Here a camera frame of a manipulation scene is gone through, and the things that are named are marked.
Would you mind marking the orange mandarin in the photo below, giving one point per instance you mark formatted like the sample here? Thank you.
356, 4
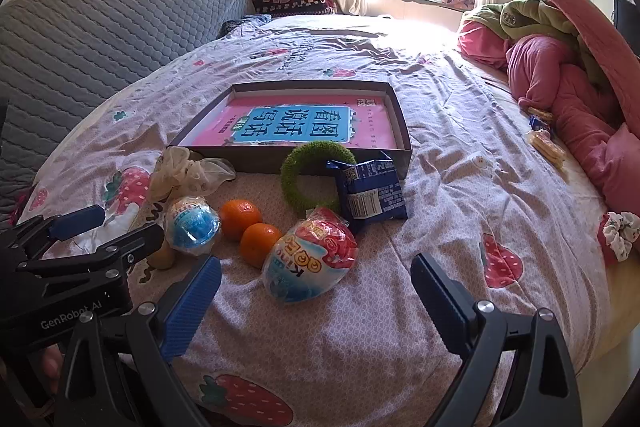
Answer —
259, 247
239, 219

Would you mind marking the dark patterned cloth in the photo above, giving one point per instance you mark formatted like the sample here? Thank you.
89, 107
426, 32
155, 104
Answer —
242, 24

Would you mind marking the grey quilted headboard cover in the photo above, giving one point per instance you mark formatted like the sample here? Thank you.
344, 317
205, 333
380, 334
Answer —
100, 37

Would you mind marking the black television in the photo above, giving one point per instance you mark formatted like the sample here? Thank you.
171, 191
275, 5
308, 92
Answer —
627, 22

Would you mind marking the large pink quilted cushion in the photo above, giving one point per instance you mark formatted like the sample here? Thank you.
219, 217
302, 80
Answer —
590, 12

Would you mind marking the small blue candy packet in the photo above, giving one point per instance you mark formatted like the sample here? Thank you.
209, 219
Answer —
540, 123

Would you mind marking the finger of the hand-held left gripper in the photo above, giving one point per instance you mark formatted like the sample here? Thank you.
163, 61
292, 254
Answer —
75, 222
135, 243

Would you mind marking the yellow cracker packet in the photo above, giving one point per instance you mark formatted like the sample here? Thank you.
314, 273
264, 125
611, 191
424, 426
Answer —
546, 148

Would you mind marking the green fleece blanket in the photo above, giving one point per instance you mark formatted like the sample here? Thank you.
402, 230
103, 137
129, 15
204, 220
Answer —
535, 14

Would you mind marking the shallow grey cardboard box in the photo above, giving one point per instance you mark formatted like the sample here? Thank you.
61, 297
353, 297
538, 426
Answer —
320, 164

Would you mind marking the beige sheer scrunchie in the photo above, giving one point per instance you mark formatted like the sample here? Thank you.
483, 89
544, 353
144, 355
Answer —
185, 172

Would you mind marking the person's left hand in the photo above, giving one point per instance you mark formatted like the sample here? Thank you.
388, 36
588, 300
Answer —
51, 366

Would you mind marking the large red white egg toy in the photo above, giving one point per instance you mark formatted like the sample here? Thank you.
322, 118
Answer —
307, 257

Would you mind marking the pink book with blue label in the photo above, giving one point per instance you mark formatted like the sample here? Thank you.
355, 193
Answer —
300, 124

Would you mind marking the small blue egg toy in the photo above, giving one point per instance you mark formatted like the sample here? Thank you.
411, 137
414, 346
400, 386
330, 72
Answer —
192, 224

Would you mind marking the blue snack packet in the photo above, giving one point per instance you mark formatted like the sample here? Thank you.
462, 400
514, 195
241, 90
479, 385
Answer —
372, 197

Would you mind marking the dark checkered folded blanket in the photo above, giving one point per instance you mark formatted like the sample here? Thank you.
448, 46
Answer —
295, 6

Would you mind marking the white floral scrunchie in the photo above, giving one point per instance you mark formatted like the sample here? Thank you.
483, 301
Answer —
620, 234

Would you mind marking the small tan walnut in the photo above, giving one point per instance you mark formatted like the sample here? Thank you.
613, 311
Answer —
162, 257

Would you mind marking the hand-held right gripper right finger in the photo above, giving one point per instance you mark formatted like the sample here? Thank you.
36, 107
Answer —
440, 297

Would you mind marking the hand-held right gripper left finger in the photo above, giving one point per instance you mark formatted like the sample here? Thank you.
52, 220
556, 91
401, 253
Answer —
192, 307

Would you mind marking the pink quilt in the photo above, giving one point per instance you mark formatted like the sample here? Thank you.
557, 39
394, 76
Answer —
575, 107

